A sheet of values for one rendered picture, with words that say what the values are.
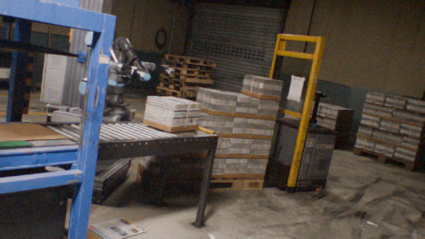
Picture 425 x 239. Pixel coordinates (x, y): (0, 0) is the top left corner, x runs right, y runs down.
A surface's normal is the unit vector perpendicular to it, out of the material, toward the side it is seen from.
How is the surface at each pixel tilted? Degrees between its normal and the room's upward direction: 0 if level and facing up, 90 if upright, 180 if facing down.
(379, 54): 90
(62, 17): 90
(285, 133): 90
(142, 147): 90
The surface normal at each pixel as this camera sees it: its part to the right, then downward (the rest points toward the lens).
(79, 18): 0.76, 0.23
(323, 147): 0.51, 0.22
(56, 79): -0.11, 0.14
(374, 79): -0.62, 0.01
